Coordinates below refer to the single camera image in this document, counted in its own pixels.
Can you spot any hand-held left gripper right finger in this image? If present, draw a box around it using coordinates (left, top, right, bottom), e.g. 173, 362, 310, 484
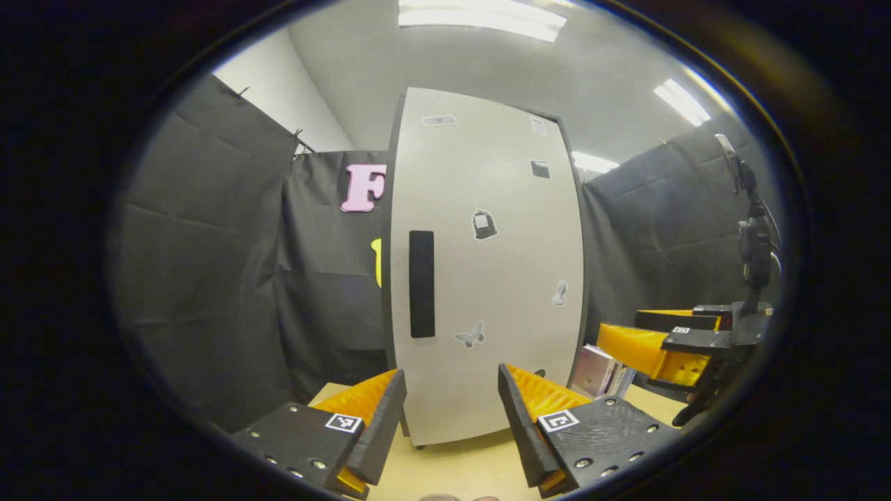
497, 363, 680, 497

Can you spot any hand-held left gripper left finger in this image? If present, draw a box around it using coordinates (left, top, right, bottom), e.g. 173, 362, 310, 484
232, 369, 409, 499

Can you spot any grey cabinet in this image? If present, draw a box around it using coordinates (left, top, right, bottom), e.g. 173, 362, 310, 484
379, 86, 592, 450

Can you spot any black door handle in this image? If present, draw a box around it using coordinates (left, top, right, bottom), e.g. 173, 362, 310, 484
408, 230, 436, 340

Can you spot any white cabinet door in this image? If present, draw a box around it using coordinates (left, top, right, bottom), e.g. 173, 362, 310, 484
388, 87, 586, 447

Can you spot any white and grey book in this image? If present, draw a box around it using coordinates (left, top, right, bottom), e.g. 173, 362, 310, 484
604, 361, 629, 398

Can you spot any white and purple book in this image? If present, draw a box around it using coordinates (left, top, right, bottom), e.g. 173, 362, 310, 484
571, 344, 617, 398

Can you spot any long ceiling light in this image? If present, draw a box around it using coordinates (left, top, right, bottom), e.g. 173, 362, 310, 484
571, 150, 621, 175
397, 0, 569, 43
652, 77, 713, 128

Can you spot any black backdrop cloth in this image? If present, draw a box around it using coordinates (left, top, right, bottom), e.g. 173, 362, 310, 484
110, 72, 775, 434

